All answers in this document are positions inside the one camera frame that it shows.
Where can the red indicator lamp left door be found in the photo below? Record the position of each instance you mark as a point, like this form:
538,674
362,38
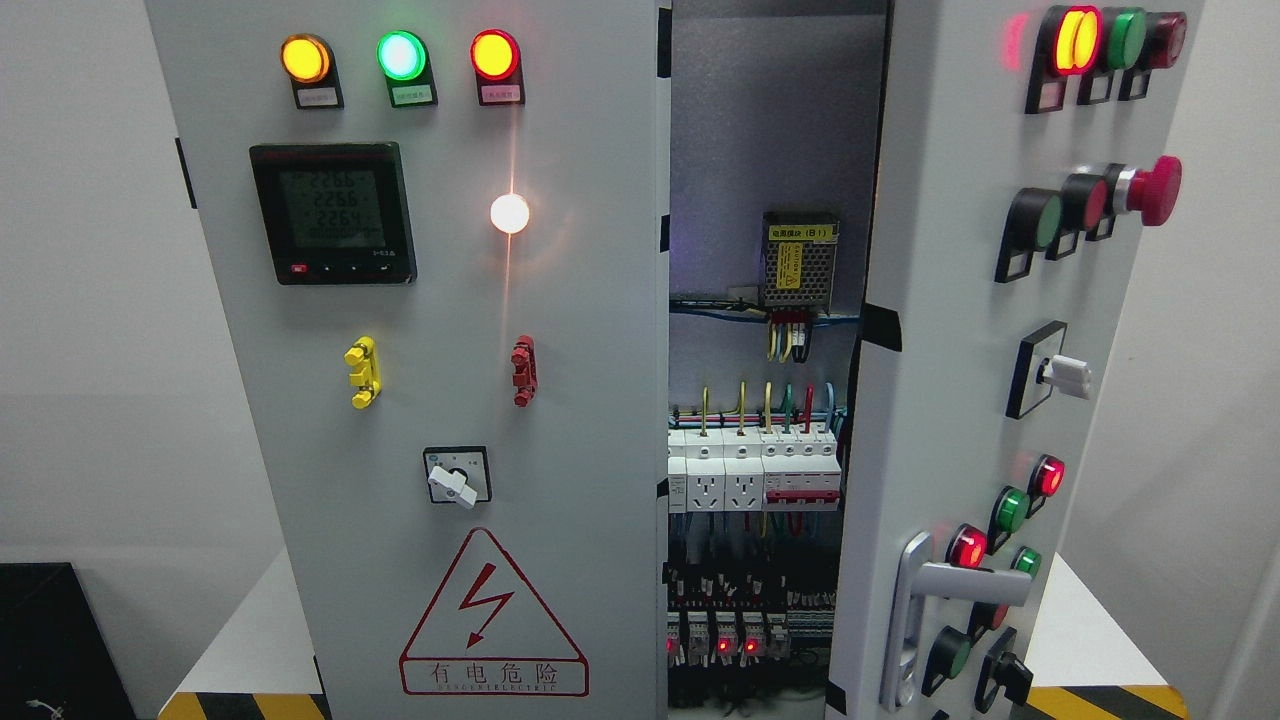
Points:
496,58

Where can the red emergency stop button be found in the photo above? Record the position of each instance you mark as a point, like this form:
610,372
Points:
1152,192

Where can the red electrical hazard warning sticker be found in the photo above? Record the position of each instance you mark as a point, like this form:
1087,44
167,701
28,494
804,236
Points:
488,631

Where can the yellow terminal connector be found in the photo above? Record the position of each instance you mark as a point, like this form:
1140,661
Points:
364,373

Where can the silver door lever handle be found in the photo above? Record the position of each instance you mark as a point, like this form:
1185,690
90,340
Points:
910,668

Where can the yellow indicator lamp left door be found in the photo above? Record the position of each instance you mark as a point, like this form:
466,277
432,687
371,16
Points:
312,69

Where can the white selector switch right door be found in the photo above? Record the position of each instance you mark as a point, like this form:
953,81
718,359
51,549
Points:
1041,367

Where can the white socket breaker row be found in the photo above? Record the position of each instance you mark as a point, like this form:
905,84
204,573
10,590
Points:
752,470

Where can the white rotary selector switch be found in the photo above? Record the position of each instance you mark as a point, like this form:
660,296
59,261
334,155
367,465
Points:
458,474

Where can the grey cabinet door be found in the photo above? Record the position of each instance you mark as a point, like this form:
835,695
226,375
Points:
575,474
998,121

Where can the white glowing indicator lamp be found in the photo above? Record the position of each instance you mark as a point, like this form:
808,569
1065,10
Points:
510,213

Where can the green indicator lamp left door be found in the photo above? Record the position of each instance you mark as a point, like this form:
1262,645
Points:
407,69

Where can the metal mesh power supply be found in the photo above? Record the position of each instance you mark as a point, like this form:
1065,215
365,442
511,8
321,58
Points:
799,251

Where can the black digital power meter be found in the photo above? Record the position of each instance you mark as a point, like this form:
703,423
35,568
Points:
335,213

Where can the red terminal connector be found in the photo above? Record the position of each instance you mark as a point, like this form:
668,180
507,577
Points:
525,370

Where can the lower relay terminal row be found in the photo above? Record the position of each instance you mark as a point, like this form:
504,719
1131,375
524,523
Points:
716,617

